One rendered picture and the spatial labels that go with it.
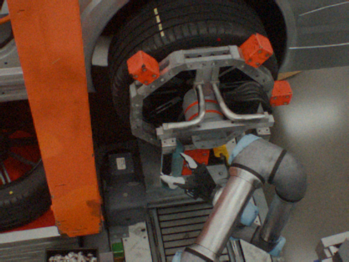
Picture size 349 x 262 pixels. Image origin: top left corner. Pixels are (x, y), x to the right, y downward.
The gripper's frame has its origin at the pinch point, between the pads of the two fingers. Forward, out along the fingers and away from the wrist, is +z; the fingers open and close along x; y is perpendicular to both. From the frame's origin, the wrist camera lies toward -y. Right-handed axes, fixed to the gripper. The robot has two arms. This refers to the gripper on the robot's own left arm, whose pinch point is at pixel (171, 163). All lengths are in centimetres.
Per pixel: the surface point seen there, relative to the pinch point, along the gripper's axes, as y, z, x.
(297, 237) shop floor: 83, -47, 49
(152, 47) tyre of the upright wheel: -28.9, 23.1, 19.8
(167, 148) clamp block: -10.8, 1.0, -1.6
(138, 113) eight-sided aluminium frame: -3.9, 21.4, 9.3
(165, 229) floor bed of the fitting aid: 77, 7, 12
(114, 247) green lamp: 17.1, 1.6, -31.5
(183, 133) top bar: -13.9, -1.2, 4.8
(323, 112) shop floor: 83, -22, 130
